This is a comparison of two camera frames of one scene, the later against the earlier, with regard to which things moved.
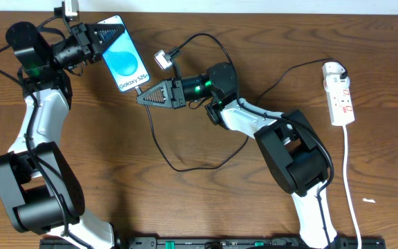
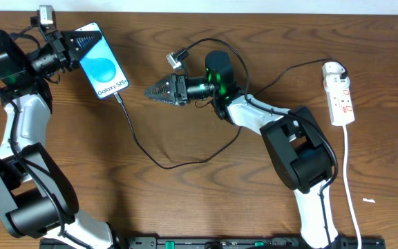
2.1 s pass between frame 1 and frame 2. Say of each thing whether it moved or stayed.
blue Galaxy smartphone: moved
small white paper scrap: stayed
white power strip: stayed
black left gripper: moved
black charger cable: moved
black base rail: stayed
